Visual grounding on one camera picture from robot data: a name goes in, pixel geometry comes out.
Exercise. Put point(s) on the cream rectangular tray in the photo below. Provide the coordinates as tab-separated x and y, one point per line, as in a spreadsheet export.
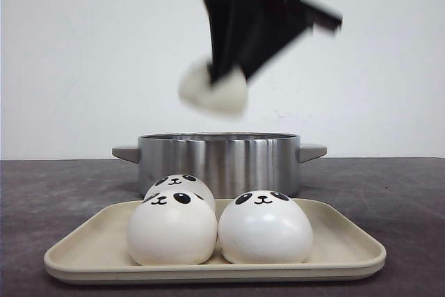
96	253

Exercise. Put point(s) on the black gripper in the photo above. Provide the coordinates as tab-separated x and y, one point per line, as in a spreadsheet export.
279	23

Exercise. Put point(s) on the stainless steel steamer pot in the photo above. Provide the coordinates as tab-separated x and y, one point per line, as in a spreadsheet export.
229	163

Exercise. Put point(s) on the panda bun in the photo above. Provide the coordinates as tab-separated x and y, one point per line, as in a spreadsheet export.
180	182
172	228
264	226
227	96

